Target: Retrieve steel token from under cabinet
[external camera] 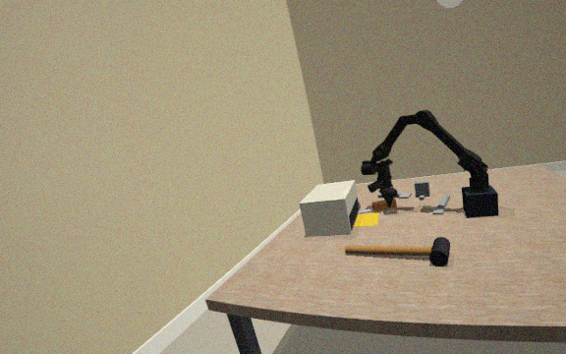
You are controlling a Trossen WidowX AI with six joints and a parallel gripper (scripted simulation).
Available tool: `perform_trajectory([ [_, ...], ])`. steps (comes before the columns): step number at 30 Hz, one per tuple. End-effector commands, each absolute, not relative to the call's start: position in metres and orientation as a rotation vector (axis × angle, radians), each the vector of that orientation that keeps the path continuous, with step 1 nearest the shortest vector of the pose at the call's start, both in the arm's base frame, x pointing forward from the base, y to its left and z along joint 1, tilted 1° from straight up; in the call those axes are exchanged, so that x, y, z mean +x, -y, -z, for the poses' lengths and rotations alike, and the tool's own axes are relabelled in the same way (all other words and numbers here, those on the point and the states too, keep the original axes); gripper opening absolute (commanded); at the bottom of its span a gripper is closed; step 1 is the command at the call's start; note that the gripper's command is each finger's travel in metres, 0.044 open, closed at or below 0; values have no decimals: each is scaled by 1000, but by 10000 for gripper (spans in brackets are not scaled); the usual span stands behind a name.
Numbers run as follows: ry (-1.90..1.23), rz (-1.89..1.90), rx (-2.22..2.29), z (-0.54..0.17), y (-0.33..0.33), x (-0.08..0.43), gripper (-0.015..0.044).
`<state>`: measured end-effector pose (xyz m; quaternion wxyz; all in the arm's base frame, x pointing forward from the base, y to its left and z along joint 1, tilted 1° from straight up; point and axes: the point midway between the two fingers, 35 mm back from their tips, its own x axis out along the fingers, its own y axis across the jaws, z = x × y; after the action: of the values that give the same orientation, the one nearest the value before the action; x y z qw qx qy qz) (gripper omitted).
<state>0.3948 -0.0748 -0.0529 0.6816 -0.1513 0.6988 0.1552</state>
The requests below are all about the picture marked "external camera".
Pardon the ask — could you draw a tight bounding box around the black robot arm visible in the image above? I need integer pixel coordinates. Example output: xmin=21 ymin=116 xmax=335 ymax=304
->
xmin=361 ymin=110 xmax=490 ymax=193

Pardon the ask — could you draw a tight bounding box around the grey t-shaped bar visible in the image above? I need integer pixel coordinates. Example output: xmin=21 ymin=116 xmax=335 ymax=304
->
xmin=378 ymin=193 xmax=412 ymax=198

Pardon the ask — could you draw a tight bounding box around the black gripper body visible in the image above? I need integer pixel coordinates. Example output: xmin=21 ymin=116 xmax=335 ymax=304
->
xmin=377 ymin=173 xmax=398 ymax=197

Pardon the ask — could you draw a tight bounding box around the mallet with wooden handle and black head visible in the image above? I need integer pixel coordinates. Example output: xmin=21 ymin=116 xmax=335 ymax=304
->
xmin=344 ymin=237 xmax=450 ymax=266

